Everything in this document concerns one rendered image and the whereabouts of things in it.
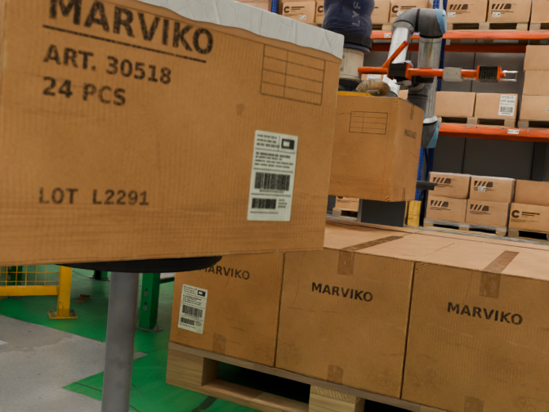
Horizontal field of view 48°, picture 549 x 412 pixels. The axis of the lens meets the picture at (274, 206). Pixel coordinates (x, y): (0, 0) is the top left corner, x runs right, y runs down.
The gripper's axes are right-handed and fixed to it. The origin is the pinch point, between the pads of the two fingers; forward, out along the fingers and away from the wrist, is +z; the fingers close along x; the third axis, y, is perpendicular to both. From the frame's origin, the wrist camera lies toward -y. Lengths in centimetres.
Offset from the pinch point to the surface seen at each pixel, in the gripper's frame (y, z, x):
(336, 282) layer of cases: -8, 81, -74
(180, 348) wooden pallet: 45, 81, -106
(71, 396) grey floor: 65, 109, -119
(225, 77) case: -18, 168, -28
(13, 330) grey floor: 133, 74, -119
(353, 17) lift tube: 21.7, 9.0, 20.2
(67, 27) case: -8, 192, -26
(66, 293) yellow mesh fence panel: 133, 45, -109
